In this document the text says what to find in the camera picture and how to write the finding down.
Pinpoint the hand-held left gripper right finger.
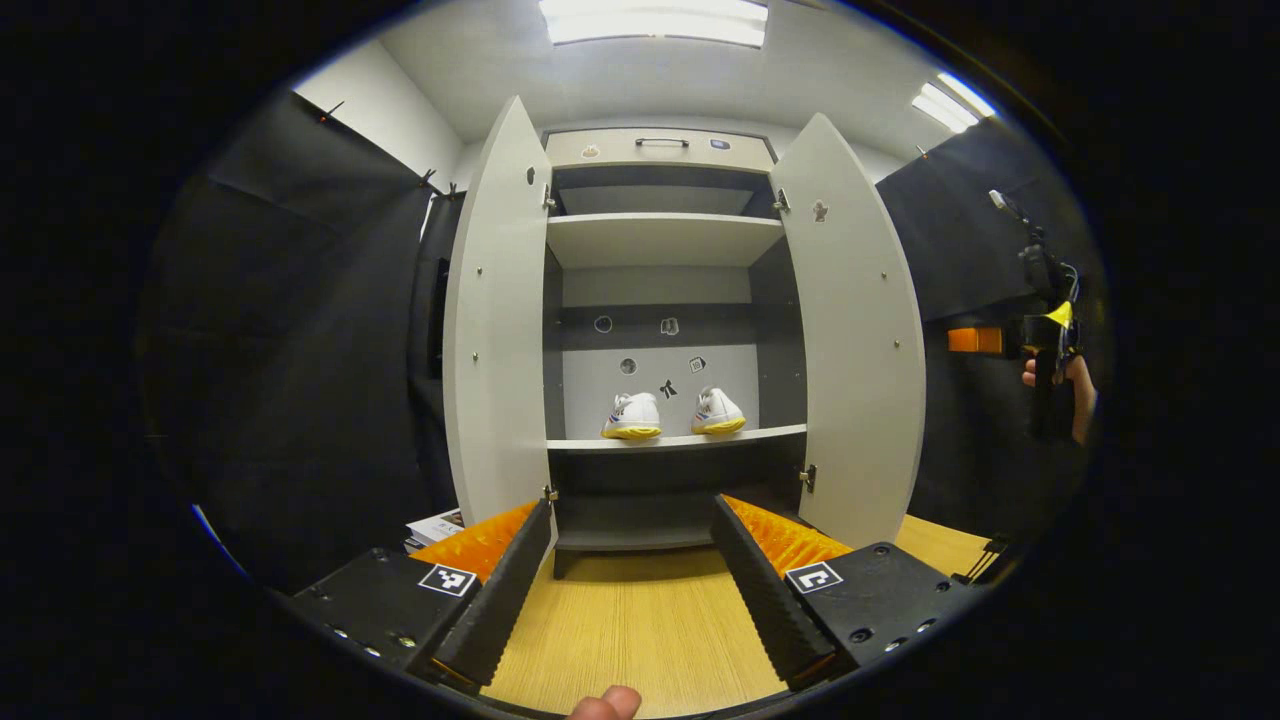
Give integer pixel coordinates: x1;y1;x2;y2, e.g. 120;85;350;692
708;492;991;693

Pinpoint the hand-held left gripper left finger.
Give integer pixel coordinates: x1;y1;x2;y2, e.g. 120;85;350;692
285;498;556;693

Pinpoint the white cabinet door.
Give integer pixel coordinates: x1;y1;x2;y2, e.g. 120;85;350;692
443;95;558;531
768;112;928;549

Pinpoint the white shoe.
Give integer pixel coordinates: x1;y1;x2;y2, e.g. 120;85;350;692
600;392;663;441
690;387;747;436

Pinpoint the white shoe cabinet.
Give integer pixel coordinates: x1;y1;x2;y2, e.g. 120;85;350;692
540;127;811;581

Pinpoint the white book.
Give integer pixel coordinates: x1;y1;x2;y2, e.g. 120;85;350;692
405;508;467;551

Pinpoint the small ceiling light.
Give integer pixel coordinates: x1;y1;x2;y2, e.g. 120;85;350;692
912;72;996;133

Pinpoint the large ceiling light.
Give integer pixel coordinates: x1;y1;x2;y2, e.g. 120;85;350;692
540;0;769;48

